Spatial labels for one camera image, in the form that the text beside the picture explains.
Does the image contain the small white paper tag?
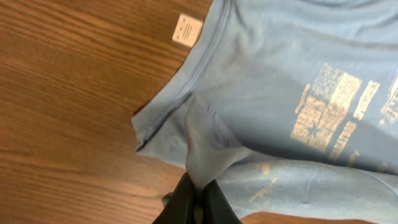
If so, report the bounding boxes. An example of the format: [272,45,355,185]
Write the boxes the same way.
[172,13,203,48]

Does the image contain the light blue printed t-shirt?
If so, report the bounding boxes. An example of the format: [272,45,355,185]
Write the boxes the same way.
[132,0,397,223]

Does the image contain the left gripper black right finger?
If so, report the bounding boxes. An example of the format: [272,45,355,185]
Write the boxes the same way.
[202,180,241,224]

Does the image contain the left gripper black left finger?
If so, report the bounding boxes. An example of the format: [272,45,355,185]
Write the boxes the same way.
[152,173,195,224]

